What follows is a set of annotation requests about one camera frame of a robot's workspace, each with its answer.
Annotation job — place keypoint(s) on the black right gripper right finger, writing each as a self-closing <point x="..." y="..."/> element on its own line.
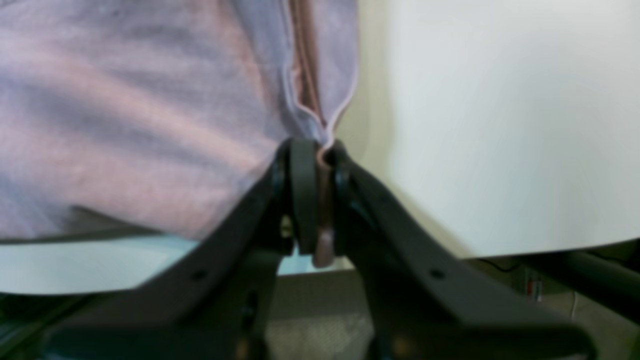
<point x="424" y="303"/>

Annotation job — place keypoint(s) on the mauve grey t-shirt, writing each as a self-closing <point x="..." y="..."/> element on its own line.
<point x="160" y="114"/>

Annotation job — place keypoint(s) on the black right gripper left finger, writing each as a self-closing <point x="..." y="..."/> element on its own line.
<point x="214" y="303"/>

